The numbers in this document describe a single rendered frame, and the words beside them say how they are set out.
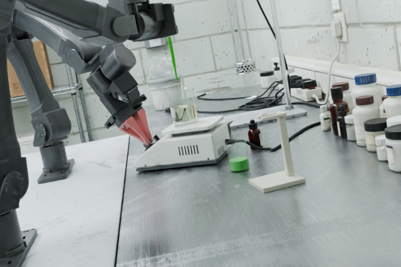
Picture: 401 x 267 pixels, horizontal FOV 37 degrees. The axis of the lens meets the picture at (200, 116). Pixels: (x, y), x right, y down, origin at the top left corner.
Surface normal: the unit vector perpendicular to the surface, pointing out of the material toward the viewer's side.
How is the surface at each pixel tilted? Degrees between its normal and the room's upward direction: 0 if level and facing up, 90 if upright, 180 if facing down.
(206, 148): 90
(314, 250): 0
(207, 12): 90
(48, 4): 93
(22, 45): 74
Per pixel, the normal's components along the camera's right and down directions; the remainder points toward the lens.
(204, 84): 0.10, 0.14
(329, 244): -0.18, -0.97
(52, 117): 0.73, -0.33
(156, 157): -0.29, 0.19
